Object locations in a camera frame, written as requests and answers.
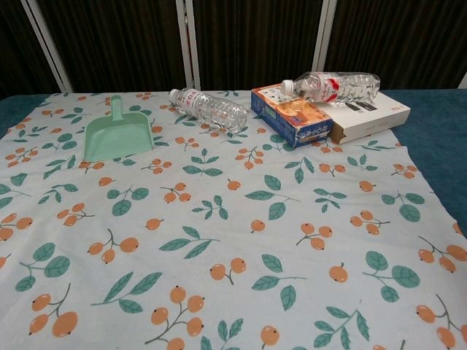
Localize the flat white cardboard box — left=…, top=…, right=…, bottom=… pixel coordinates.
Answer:
left=330, top=90, right=412, bottom=144

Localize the clear bottle red text label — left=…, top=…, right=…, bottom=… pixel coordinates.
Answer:
left=169, top=87, right=250, bottom=134

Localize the orange and blue carton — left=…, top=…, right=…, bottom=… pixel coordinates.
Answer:
left=250, top=84, right=334, bottom=148

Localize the floral orange fruit tablecloth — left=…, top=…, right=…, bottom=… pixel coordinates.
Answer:
left=0, top=89, right=467, bottom=350

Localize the mint green plastic dustpan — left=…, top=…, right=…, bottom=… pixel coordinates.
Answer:
left=82, top=95, right=155, bottom=162

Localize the clear bottle red white label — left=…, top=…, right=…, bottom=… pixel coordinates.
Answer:
left=279, top=71, right=381, bottom=107

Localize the white screen frame post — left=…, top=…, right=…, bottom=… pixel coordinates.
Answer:
left=312, top=0, right=337, bottom=79
left=23, top=0, right=74, bottom=93
left=174, top=0, right=202, bottom=90

